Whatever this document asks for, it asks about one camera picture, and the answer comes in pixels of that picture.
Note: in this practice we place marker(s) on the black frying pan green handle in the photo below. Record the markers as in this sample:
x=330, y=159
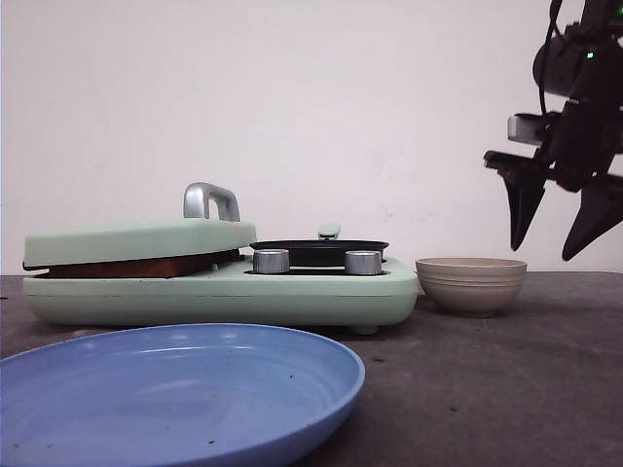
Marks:
x=320, y=252

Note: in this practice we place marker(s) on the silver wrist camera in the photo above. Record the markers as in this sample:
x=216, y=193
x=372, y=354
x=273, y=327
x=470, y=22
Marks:
x=531, y=128

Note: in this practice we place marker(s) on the right silver control knob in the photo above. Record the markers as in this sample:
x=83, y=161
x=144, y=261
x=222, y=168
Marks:
x=363, y=262

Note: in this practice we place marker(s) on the silver control knob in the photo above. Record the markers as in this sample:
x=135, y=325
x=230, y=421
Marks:
x=363, y=262
x=271, y=261

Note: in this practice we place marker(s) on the blue plate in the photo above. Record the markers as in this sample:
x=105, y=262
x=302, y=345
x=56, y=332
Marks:
x=184, y=395

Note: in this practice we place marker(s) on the white bread slice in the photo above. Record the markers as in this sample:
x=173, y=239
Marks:
x=164, y=267

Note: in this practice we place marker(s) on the grey table mat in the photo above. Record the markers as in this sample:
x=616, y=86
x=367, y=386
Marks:
x=540, y=385

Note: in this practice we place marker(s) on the left silver control knob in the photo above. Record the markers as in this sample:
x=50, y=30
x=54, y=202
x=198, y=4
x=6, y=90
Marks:
x=271, y=261

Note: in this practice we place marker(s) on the beige ceramic bowl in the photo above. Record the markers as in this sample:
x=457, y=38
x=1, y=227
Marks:
x=471, y=286

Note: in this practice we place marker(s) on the mint green breakfast maker base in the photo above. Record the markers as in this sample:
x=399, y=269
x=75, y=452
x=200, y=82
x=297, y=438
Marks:
x=231, y=293

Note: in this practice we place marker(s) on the breakfast maker hinged lid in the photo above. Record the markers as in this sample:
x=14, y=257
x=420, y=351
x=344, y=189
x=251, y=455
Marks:
x=210, y=223

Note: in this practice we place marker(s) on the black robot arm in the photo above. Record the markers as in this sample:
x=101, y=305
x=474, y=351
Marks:
x=584, y=60

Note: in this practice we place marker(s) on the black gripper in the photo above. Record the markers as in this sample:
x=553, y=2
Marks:
x=576, y=154

